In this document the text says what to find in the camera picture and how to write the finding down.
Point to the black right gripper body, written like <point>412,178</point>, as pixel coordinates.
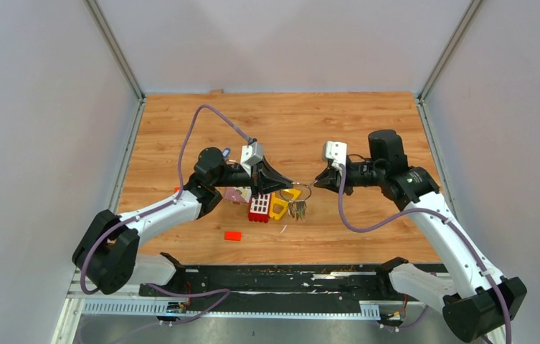
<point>348,177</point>

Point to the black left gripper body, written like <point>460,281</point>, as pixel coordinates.
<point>254,179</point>

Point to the large metal keyring with tags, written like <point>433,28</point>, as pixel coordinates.
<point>297,206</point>

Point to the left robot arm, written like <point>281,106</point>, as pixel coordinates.
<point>108,255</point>

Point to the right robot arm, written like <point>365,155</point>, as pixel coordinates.
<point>477,300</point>

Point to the red window block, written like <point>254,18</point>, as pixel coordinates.
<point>259,208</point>

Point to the small orange-red block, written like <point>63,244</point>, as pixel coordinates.
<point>233,236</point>

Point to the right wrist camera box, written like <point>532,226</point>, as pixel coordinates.
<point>335,154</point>

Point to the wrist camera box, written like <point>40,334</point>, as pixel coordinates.
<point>251,154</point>
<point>335,154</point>

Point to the yellow plastic triangle frame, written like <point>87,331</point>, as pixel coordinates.
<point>279,202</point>

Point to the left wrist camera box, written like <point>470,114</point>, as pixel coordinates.
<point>251,154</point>

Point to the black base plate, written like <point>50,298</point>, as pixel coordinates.
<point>356,281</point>

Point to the aluminium front rail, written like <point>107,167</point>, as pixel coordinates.
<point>165,305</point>

